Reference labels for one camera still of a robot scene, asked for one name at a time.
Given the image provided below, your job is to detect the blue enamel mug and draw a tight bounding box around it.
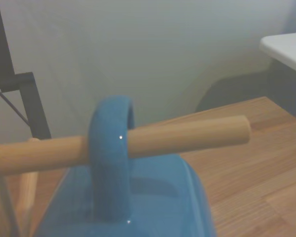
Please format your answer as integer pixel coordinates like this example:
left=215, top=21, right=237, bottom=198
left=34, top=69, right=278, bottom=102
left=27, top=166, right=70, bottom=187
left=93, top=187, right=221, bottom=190
left=36, top=94, right=217, bottom=237

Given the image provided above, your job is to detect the white table edge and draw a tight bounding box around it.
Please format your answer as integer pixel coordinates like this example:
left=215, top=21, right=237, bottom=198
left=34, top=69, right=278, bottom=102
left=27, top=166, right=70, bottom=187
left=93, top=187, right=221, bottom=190
left=259, top=32, right=296, bottom=78

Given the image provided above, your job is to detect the black camera stand with bracket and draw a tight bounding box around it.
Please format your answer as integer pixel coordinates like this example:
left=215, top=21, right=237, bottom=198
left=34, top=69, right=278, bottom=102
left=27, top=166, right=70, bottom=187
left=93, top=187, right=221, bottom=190
left=0, top=0, right=52, bottom=139

